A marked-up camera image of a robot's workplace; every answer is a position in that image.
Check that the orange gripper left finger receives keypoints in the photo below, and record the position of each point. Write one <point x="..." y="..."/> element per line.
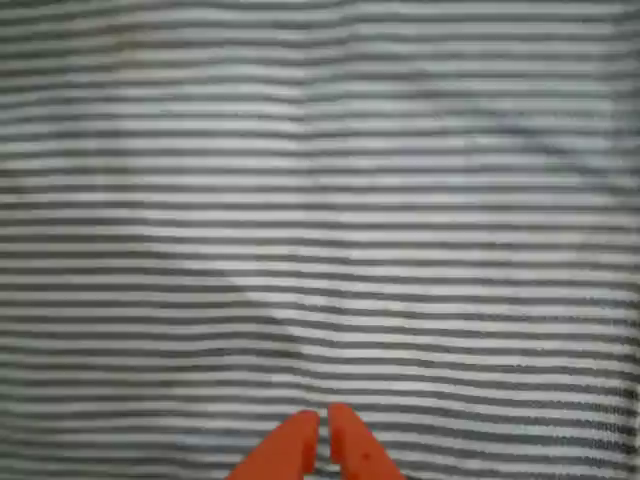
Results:
<point x="282" y="452"/>

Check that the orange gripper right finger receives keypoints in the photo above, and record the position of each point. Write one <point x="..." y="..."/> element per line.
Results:
<point x="355" y="447"/>

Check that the grey white striped cloth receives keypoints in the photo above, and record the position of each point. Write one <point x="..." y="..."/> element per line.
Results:
<point x="320" y="200"/>

